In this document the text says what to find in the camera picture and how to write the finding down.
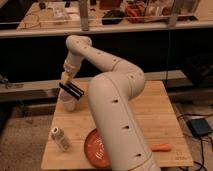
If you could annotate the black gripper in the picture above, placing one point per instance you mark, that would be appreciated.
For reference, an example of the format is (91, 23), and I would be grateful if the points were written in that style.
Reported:
(72, 89)

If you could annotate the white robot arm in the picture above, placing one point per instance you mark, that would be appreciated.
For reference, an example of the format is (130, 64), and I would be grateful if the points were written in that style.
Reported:
(109, 94)

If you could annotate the white ceramic cup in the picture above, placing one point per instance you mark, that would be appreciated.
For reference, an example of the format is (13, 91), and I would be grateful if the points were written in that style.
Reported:
(68, 101)

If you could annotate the white plastic bottle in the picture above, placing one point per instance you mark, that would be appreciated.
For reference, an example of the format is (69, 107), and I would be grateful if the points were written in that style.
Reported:
(60, 138)

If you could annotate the orange plate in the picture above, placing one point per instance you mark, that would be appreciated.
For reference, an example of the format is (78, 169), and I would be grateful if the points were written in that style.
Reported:
(94, 150)

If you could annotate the black bag on shelf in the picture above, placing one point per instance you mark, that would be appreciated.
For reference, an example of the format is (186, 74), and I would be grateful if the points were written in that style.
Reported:
(112, 17)

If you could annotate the orange carrot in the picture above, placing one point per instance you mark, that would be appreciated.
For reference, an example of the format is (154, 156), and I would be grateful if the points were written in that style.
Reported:
(161, 147)

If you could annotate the black foot pedal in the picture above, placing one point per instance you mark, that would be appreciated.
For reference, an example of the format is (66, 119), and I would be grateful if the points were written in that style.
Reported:
(199, 127)

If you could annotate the metal shelf post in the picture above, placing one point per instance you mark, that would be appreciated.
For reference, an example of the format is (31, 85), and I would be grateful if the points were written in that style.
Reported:
(83, 9)

